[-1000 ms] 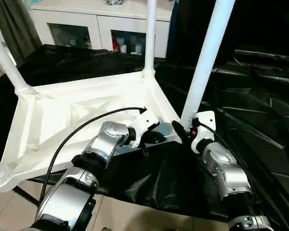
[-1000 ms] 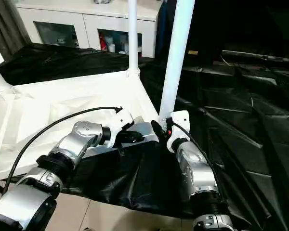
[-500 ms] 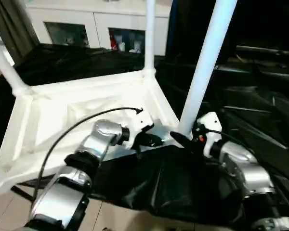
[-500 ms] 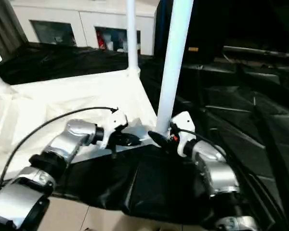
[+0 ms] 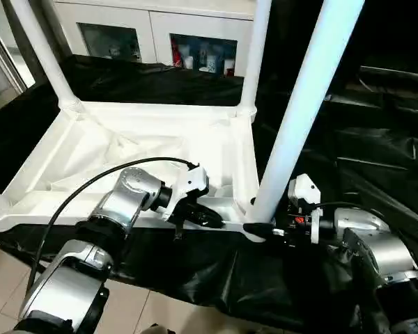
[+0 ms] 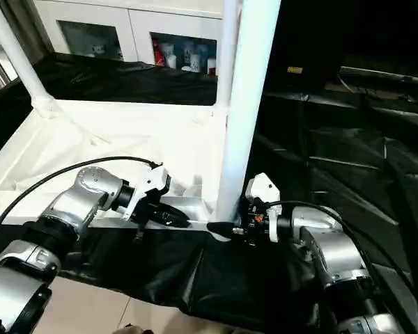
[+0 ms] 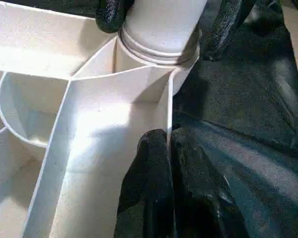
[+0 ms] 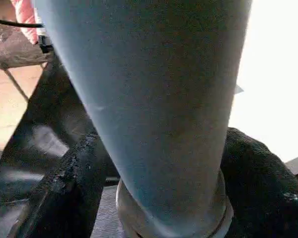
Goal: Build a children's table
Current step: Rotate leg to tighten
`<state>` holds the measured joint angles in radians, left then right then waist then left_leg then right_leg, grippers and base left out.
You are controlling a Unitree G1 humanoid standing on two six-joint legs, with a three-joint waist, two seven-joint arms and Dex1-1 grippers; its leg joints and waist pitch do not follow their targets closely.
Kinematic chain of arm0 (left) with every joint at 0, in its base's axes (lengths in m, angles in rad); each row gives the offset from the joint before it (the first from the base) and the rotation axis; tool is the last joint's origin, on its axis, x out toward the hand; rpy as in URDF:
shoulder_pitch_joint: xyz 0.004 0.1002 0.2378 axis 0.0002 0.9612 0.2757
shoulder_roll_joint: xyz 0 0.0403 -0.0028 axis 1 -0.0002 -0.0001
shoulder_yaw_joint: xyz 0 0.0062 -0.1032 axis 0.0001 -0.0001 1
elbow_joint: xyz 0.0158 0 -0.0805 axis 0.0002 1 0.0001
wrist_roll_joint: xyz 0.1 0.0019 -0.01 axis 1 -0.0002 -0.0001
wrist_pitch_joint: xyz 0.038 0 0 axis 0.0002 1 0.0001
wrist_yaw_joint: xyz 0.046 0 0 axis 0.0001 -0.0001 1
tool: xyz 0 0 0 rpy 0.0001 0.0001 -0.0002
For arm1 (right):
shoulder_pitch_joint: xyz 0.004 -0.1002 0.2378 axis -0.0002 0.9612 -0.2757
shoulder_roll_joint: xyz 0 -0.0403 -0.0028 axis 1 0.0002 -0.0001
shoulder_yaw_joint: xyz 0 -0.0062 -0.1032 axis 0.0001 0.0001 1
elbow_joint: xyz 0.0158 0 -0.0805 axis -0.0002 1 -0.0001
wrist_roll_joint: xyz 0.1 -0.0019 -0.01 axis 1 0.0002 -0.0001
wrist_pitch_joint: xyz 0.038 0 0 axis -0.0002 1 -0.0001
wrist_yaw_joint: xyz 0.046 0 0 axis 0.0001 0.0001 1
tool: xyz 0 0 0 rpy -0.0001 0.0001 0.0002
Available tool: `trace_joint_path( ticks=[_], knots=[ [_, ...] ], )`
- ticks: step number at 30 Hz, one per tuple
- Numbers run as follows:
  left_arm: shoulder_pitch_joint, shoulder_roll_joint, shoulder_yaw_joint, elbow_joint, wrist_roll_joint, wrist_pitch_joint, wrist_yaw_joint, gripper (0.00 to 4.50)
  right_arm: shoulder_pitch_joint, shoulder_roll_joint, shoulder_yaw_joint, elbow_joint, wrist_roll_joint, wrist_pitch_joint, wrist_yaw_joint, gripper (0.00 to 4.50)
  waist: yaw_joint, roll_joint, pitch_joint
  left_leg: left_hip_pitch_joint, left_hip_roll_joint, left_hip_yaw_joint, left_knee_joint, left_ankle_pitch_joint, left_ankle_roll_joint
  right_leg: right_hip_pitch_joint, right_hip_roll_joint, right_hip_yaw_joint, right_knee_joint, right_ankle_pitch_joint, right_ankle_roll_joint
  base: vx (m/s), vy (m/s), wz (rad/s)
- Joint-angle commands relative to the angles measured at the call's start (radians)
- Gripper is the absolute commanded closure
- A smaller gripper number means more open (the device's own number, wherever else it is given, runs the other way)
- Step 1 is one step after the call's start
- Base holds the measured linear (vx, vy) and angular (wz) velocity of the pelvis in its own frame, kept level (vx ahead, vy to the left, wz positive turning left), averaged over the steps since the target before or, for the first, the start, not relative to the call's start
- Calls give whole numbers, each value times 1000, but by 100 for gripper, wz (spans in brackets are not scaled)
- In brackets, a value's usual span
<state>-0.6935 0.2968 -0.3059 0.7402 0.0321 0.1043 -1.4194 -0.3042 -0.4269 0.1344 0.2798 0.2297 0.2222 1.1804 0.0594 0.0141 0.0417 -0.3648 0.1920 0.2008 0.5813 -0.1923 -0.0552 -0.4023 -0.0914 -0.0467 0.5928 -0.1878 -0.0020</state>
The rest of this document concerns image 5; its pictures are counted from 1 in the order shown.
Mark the white plastic table top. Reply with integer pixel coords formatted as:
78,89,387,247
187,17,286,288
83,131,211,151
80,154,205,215
0,100,268,244

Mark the black case with gold label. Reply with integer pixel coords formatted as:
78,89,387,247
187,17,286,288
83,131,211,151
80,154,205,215
268,0,363,91

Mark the grey metal rod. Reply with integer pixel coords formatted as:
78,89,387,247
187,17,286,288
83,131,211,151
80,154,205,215
358,65,418,83

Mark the white cabinet with glass doors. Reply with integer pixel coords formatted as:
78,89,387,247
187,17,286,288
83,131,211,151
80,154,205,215
55,0,262,77

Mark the black mat cover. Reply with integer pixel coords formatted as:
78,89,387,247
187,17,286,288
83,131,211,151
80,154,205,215
0,54,418,334

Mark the grey curtain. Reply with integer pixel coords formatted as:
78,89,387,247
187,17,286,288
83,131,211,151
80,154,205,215
1,0,74,69

